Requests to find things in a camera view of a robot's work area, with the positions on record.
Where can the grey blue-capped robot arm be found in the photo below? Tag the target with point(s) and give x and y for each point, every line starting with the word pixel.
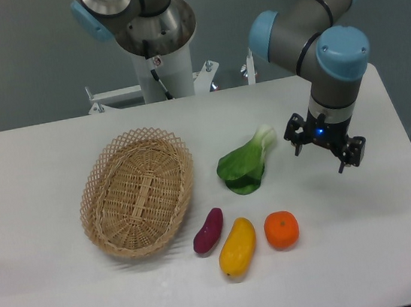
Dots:
pixel 306 41

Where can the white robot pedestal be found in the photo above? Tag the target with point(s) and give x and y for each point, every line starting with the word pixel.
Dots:
pixel 160 78

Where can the orange fruit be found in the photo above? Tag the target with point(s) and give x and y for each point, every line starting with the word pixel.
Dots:
pixel 281 229

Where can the purple sweet potato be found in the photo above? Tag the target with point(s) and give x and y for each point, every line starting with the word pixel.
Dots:
pixel 209 233

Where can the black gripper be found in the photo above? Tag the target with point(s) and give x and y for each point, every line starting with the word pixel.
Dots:
pixel 326 128

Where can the woven wicker basket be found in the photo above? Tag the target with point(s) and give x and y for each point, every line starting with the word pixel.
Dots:
pixel 137 193

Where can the green bok choy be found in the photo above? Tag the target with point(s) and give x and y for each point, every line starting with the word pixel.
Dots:
pixel 242 169

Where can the yellow mango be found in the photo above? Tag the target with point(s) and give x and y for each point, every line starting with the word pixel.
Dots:
pixel 238 249

